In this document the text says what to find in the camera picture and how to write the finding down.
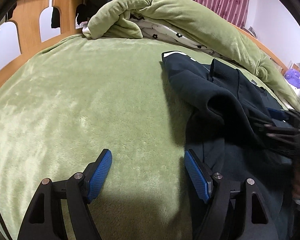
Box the dark navy sweatshirt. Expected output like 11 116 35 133
161 51 294 239

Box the purple plastic bag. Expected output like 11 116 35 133
284 68 300 89

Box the green plush bed sheet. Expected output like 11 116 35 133
0 33 241 240

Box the green plush folded quilt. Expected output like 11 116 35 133
83 0 300 111

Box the wooden bed frame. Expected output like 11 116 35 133
0 0 276 94

